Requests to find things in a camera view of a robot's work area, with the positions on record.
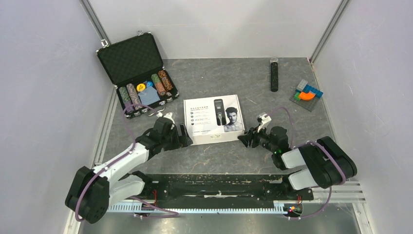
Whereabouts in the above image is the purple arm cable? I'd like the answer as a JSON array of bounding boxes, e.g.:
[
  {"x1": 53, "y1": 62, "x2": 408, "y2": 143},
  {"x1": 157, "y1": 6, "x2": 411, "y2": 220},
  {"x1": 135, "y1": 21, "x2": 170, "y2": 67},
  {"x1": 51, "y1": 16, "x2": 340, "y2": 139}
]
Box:
[
  {"x1": 75, "y1": 103, "x2": 180, "y2": 223},
  {"x1": 265, "y1": 107, "x2": 347, "y2": 220}
]

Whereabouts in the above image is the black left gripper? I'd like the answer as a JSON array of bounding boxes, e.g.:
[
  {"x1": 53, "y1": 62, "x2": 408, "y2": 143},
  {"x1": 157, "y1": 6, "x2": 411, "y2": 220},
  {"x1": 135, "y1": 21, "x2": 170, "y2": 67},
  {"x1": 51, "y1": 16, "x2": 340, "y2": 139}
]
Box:
[{"x1": 161, "y1": 123, "x2": 192, "y2": 151}]

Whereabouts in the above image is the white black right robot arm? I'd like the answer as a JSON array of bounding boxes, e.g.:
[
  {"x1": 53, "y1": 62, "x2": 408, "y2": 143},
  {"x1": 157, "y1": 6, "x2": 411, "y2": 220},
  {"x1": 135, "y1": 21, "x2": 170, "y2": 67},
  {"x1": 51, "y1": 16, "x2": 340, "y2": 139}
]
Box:
[{"x1": 238, "y1": 126, "x2": 357, "y2": 199}]

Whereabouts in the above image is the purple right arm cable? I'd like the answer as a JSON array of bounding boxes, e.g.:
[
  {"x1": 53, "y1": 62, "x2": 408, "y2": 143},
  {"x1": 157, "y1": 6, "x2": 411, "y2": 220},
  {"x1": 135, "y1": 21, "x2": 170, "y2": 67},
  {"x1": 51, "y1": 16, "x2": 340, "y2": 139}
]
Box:
[{"x1": 265, "y1": 107, "x2": 347, "y2": 220}]

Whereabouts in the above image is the black poker chip case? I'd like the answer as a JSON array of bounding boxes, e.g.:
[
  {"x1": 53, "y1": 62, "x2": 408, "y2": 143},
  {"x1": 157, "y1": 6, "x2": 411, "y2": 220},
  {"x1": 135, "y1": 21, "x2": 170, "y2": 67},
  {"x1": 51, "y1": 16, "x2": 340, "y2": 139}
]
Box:
[{"x1": 96, "y1": 32, "x2": 180, "y2": 119}]

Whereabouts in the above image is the aluminium frame rail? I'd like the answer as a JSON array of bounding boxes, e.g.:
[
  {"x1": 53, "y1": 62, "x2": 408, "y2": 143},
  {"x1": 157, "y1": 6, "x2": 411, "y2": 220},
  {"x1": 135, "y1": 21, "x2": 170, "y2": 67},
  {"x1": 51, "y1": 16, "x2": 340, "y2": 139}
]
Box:
[{"x1": 107, "y1": 181, "x2": 374, "y2": 234}]

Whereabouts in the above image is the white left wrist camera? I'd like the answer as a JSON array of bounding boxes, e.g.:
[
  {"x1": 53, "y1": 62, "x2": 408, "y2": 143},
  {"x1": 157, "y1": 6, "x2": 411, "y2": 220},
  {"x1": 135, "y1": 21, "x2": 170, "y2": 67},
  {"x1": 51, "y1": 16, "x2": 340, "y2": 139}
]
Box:
[{"x1": 156, "y1": 112, "x2": 175, "y2": 124}]

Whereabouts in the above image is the black glitter tube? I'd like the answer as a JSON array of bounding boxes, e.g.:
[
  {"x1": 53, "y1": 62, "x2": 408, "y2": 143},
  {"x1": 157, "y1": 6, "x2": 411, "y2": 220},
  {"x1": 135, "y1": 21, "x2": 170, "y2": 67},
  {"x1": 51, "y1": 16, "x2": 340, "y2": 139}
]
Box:
[{"x1": 270, "y1": 57, "x2": 279, "y2": 92}]

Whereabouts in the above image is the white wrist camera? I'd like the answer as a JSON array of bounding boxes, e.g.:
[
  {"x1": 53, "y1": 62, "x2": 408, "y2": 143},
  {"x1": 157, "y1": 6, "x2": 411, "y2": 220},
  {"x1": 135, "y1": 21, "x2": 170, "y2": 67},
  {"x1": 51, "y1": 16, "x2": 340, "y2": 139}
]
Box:
[
  {"x1": 156, "y1": 112, "x2": 175, "y2": 124},
  {"x1": 257, "y1": 112, "x2": 271, "y2": 132}
]

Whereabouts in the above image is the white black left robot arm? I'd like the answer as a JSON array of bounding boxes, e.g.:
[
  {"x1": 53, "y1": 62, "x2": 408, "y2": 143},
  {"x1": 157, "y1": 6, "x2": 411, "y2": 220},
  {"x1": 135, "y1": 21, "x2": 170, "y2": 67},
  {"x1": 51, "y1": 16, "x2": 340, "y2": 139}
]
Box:
[{"x1": 65, "y1": 115, "x2": 193, "y2": 224}]

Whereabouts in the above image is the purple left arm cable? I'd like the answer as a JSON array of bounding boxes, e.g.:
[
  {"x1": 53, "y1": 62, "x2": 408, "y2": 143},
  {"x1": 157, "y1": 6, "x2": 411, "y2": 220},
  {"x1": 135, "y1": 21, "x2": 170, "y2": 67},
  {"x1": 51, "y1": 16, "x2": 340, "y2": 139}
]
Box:
[{"x1": 75, "y1": 103, "x2": 180, "y2": 223}]

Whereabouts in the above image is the colourful building block set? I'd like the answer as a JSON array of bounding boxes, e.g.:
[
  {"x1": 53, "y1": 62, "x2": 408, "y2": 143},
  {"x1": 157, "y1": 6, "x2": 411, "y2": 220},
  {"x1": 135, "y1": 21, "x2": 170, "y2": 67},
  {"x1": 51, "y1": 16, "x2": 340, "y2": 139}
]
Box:
[{"x1": 289, "y1": 79, "x2": 323, "y2": 112}]

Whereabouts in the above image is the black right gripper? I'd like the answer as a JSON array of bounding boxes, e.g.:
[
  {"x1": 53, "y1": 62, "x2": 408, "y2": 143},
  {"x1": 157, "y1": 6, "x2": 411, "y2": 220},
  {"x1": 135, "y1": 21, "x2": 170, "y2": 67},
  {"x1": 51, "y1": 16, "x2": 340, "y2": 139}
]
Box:
[{"x1": 237, "y1": 123, "x2": 276, "y2": 153}]

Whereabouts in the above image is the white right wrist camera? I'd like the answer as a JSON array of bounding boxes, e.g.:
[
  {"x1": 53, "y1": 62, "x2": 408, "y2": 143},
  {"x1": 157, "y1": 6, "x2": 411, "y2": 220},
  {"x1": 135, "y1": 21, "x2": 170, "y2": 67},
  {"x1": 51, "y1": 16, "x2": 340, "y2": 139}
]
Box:
[{"x1": 257, "y1": 112, "x2": 271, "y2": 132}]

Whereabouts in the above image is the white clipper kit box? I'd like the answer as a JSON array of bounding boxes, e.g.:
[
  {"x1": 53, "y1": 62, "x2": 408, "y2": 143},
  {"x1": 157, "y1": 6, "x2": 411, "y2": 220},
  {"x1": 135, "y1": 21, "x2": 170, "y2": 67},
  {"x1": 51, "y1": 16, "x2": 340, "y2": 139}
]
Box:
[{"x1": 184, "y1": 95, "x2": 245, "y2": 145}]

